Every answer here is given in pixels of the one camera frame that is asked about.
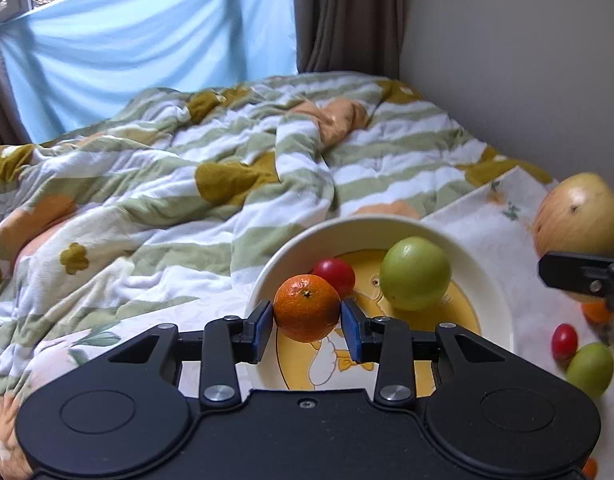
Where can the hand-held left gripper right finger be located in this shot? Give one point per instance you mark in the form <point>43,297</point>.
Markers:
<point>349,331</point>

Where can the small mandarin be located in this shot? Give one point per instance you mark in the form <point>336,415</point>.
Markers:
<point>307,307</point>

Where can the cream bowl with yellow print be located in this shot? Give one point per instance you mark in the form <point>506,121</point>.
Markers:
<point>307,246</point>

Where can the light blue window cloth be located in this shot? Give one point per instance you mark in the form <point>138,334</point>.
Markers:
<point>137,50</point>

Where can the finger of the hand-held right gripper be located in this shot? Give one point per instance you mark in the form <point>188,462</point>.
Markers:
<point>567,272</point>

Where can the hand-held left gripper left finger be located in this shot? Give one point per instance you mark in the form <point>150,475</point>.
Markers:
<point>262,331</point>

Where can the striped floral blanket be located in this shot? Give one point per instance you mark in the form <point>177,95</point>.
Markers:
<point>137,185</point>

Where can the large orange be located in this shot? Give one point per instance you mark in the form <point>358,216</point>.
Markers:
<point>590,469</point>
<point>597,312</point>

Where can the large yellow-red apple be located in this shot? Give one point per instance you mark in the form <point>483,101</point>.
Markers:
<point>577,215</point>

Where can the green round fruit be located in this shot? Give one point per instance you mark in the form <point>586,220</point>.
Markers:
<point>589,370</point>
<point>414,272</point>

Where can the red cherry tomato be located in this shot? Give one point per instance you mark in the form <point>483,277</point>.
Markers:
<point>337,272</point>
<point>564,342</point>

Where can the brown curtain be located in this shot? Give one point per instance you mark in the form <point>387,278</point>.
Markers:
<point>347,15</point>
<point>2,100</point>

